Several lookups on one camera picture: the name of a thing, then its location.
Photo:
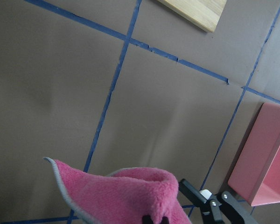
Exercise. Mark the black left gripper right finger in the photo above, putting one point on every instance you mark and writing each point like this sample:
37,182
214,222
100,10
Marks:
214,207

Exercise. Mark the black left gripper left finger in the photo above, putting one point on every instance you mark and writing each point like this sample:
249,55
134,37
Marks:
148,220

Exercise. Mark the pink grey cleaning cloth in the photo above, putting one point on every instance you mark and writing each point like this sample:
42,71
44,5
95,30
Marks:
122,197

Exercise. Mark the pink plastic bin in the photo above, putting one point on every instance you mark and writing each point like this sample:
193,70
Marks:
256,175

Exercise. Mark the wooden cutting board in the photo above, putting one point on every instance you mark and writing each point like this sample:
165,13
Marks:
205,14

